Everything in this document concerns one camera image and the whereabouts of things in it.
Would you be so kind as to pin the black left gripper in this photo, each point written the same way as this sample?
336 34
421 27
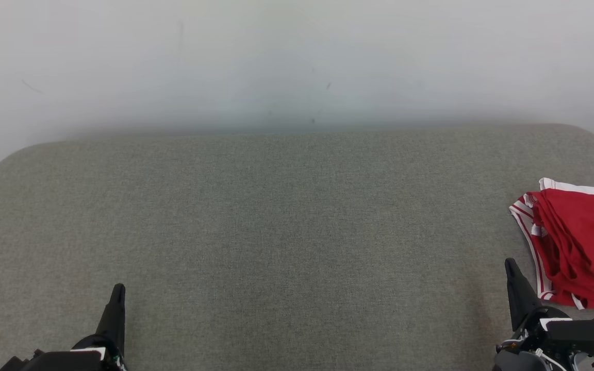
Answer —
93 342

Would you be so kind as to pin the red basketball jersey white sleeves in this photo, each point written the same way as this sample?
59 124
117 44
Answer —
520 210

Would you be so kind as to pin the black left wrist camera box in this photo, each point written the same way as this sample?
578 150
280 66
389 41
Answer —
54 361

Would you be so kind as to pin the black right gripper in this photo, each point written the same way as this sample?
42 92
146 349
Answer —
531 337

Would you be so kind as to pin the red shorts white stripe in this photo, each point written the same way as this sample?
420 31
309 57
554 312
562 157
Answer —
586 242

